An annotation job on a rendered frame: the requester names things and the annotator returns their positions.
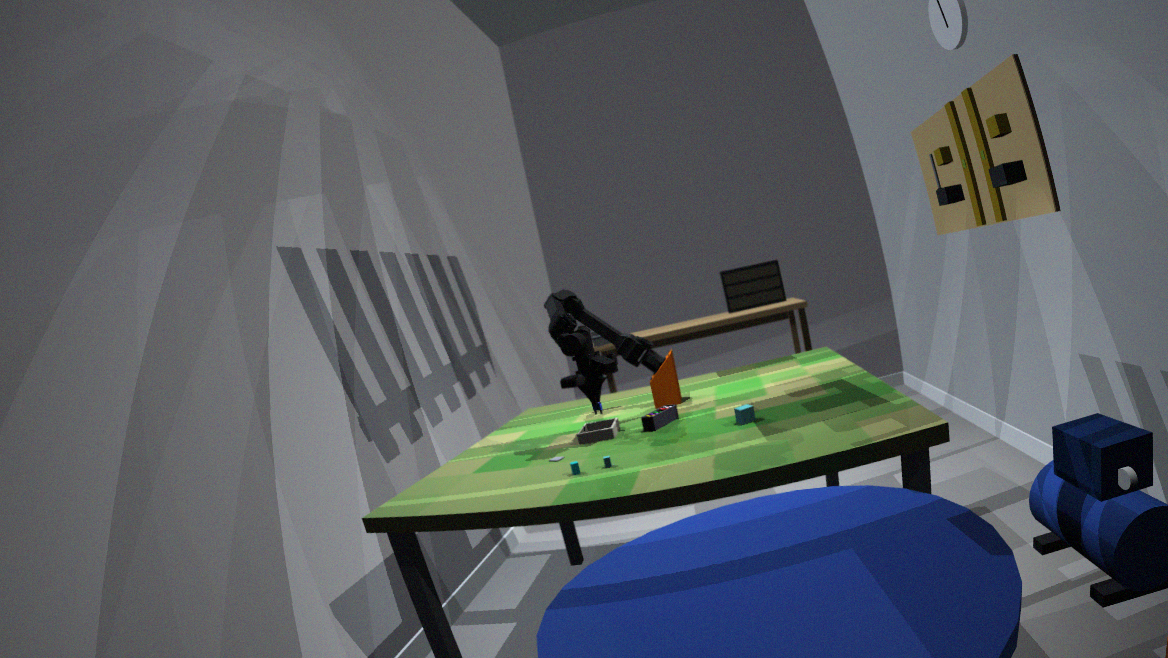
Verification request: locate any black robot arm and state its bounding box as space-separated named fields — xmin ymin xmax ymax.
xmin=544 ymin=289 xmax=667 ymax=375

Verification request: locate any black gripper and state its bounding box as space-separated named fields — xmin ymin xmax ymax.
xmin=559 ymin=349 xmax=607 ymax=406

